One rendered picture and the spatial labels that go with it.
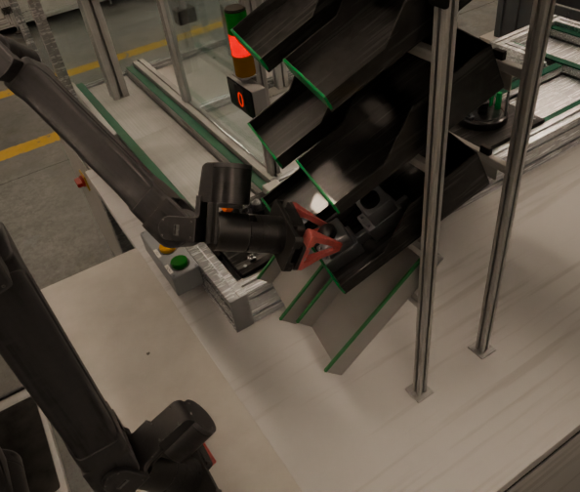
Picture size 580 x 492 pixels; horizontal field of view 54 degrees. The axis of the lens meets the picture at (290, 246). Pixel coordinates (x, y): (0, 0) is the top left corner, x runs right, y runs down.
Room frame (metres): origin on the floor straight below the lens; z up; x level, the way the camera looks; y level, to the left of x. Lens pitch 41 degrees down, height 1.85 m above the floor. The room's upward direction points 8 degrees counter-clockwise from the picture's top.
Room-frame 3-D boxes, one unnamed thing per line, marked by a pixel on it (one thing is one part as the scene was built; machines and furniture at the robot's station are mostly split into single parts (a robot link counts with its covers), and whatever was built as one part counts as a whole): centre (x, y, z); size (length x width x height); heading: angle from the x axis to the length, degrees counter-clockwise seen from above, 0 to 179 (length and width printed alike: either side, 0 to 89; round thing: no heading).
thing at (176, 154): (1.36, 0.18, 0.91); 0.84 x 0.28 x 0.10; 27
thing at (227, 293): (1.26, 0.32, 0.91); 0.89 x 0.06 x 0.11; 27
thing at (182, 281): (1.06, 0.29, 0.93); 0.21 x 0.07 x 0.06; 27
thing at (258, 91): (1.30, 0.04, 1.29); 0.12 x 0.05 x 0.25; 27
